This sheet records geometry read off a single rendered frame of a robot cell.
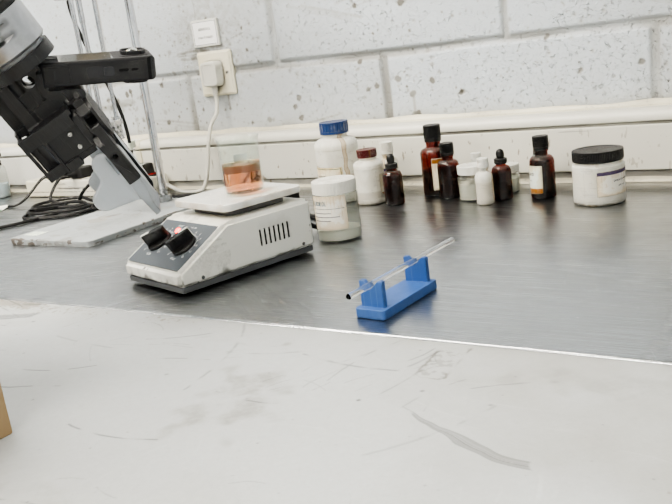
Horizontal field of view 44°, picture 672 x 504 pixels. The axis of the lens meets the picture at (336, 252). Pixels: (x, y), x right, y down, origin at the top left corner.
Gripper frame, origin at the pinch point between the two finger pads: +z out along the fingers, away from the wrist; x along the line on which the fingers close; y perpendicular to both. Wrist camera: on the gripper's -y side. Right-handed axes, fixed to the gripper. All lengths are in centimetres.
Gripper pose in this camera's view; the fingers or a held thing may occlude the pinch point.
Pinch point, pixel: (154, 193)
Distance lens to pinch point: 94.8
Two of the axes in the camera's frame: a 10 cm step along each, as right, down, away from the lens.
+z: 4.8, 7.0, 5.3
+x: 3.3, 4.1, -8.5
